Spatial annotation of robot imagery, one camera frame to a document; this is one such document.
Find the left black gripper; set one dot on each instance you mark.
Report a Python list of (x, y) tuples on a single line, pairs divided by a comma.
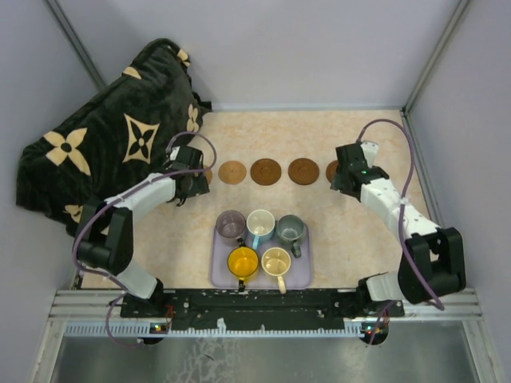
[(200, 187)]

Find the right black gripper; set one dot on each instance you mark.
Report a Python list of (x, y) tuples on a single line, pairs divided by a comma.
[(337, 182)]

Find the dark wooden coaster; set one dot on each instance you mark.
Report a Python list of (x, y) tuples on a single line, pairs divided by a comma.
[(266, 172), (331, 170), (303, 171)]

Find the woven rattan coaster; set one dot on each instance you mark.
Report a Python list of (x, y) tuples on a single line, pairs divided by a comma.
[(232, 172), (208, 175)]

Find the grey ceramic mug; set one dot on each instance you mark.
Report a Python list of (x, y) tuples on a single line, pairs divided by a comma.
[(291, 231)]

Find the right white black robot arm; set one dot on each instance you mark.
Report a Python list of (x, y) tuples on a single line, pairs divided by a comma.
[(432, 263)]

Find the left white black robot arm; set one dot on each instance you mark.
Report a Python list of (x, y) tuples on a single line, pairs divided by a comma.
[(104, 240)]

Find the purple glass mug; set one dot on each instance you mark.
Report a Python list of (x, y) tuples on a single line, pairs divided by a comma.
[(231, 228)]

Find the black floral plush blanket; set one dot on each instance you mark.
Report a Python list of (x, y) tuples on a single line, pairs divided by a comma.
[(116, 139)]

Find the white light blue mug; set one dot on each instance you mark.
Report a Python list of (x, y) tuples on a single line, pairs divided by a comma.
[(261, 226)]

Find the yellow glass mug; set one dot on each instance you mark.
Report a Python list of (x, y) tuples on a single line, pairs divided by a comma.
[(243, 263)]

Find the cream ceramic mug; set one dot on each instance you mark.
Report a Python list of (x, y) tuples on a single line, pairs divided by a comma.
[(276, 262)]

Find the lavender plastic tray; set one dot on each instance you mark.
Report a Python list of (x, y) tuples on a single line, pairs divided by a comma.
[(298, 277)]

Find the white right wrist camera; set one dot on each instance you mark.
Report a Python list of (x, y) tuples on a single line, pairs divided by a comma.
[(370, 151)]

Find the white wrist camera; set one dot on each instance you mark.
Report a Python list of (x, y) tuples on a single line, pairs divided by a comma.
[(172, 153), (370, 151)]

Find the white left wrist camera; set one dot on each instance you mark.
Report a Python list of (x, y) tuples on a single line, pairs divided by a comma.
[(172, 153)]

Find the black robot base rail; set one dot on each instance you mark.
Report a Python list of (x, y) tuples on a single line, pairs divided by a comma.
[(308, 309)]

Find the white perforated cable duct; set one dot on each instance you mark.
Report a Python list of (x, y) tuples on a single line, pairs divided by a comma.
[(148, 330)]

